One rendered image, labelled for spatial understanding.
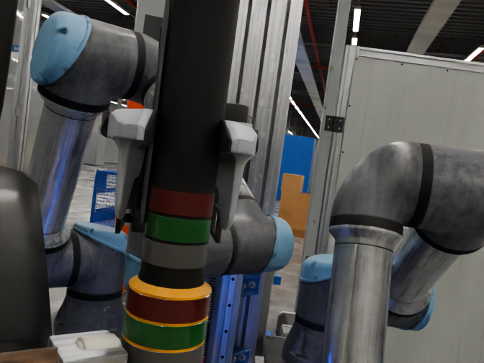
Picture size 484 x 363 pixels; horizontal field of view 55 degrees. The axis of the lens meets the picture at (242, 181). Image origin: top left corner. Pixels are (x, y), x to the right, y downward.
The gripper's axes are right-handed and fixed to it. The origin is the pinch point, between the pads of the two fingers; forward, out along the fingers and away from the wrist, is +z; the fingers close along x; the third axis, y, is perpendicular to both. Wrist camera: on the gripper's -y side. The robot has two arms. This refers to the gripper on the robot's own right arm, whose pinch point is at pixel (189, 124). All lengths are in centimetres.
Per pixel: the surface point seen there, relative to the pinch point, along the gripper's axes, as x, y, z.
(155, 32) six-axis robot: 18, -98, -390
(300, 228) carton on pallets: -293, 125, -875
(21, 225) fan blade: 9.8, 7.6, -10.7
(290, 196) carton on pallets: -266, 64, -885
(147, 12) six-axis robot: 27, -113, -390
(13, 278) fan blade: 9.0, 10.1, -7.0
